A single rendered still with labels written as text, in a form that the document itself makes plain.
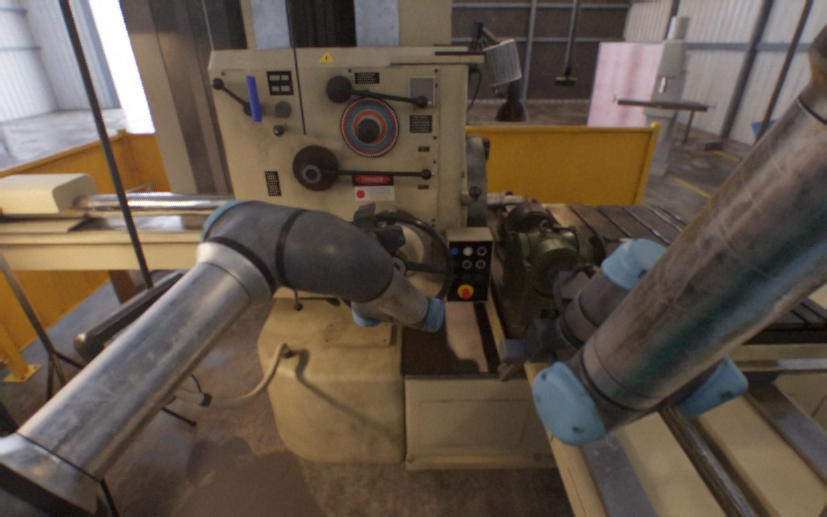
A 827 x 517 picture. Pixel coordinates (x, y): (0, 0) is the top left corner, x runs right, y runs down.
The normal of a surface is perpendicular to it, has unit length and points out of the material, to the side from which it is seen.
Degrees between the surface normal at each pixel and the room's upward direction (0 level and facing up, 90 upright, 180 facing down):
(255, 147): 90
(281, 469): 0
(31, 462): 42
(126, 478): 0
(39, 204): 90
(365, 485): 0
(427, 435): 90
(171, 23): 90
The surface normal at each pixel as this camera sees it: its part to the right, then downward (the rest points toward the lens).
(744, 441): 0.00, -0.88
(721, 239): -0.96, 0.09
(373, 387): 0.00, 0.47
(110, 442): 0.91, 0.07
